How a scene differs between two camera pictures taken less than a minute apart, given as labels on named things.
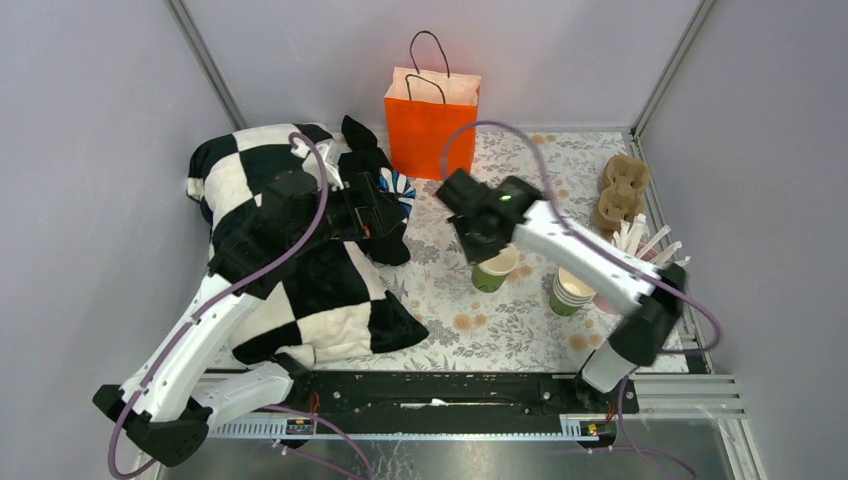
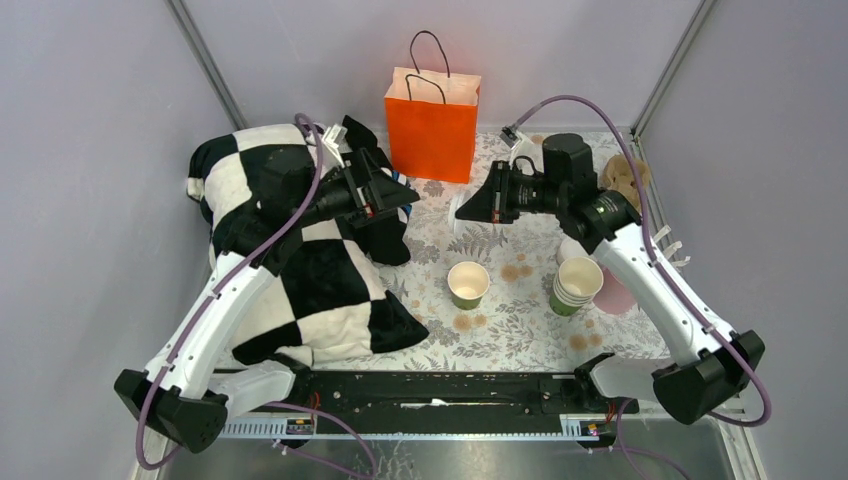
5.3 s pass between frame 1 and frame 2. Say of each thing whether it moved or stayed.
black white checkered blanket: stayed
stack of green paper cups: stayed
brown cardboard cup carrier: stayed
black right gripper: moved
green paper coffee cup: moved
